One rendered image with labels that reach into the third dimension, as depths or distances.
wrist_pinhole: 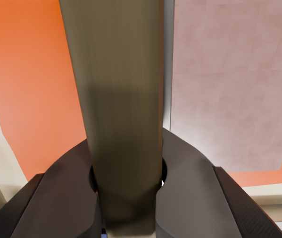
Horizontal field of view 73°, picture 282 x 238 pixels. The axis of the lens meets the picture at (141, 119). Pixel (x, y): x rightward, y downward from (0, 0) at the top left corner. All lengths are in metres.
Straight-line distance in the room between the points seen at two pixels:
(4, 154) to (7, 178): 0.05
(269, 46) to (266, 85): 0.05
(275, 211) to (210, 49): 0.32
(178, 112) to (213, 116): 0.05
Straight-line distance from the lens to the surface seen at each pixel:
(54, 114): 0.29
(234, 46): 0.27
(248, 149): 0.35
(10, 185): 0.42
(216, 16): 0.26
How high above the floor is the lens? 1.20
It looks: 63 degrees down
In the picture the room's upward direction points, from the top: 179 degrees clockwise
